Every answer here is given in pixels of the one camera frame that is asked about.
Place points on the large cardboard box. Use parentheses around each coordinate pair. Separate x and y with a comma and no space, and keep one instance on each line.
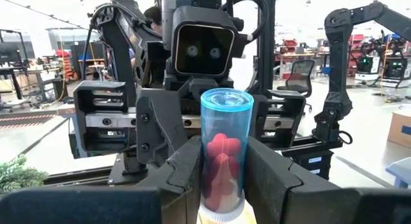
(399,131)

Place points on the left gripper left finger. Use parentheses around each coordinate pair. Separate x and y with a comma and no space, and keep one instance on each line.
(180,179)

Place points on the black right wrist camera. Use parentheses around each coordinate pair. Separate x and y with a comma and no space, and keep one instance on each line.
(204,49)

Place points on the black vertical post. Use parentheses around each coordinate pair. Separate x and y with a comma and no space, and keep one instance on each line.
(266,57)

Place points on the black office chair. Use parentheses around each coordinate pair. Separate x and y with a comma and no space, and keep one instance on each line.
(300,74)

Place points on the red storage rack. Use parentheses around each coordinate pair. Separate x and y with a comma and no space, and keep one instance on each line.
(357,44)

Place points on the black control box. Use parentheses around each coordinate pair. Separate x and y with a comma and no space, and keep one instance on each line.
(309,161)

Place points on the blue-grey stool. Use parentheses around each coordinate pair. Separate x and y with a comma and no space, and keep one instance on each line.
(401,171)

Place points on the black desk monitor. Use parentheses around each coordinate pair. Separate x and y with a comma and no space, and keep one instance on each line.
(8,52)

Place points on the green artificial plant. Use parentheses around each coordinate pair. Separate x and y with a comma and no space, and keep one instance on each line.
(19,176)

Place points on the blue medicine bottle red pills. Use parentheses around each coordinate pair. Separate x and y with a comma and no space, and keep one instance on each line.
(226,121)

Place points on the red stacked crates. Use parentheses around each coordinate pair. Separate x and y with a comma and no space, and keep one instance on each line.
(64,62)

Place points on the person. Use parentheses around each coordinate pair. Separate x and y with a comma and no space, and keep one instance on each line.
(154,16)

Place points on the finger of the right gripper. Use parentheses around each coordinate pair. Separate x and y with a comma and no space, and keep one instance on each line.
(260,121)
(160,127)

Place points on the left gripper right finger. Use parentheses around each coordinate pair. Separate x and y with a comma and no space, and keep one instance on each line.
(282,192)

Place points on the background robot station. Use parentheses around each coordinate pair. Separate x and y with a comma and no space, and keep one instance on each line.
(366,65)
(395,68)

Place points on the red wall bins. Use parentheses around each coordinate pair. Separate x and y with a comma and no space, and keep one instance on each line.
(290,42)

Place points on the black aluminium rig frame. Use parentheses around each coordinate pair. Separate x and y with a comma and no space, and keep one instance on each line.
(80,177)

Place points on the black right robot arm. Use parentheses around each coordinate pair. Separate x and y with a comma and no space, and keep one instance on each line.
(122,47)

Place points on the black background robot arm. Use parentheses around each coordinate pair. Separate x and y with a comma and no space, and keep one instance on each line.
(335,73)

